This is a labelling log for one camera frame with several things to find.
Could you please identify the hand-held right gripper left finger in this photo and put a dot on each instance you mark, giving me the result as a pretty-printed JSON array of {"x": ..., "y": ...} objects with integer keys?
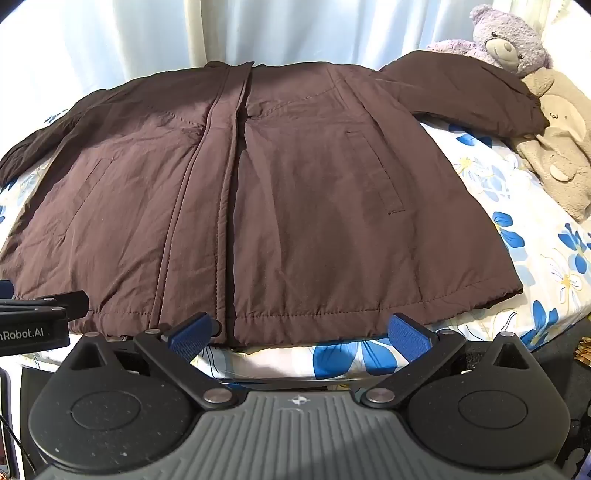
[{"x": 191, "y": 336}]

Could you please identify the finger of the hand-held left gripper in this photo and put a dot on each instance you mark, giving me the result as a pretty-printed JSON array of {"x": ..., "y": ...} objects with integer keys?
[{"x": 69, "y": 302}]

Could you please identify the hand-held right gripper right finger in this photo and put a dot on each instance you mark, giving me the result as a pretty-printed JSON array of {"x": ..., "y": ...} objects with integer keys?
[{"x": 410, "y": 334}]

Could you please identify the brown jacket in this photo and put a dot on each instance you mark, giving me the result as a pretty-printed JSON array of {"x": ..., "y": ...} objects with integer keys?
[{"x": 295, "y": 194}]

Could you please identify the black flat device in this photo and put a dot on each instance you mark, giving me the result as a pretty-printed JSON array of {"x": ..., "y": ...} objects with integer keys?
[{"x": 5, "y": 424}]

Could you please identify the blue floral bed sheet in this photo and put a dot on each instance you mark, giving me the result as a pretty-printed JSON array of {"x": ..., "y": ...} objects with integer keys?
[{"x": 508, "y": 194}]

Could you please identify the brown wooden item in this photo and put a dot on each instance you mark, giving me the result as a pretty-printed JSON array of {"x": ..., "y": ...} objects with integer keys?
[{"x": 584, "y": 353}]

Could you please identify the beige plush elephant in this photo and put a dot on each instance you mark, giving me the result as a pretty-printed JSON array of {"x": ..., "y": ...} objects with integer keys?
[{"x": 561, "y": 138}]

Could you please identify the white curtain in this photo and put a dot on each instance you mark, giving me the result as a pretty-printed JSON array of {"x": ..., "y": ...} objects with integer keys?
[{"x": 184, "y": 32}]

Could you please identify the purple teddy bear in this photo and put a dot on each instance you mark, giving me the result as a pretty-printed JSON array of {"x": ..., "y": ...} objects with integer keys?
[{"x": 503, "y": 39}]

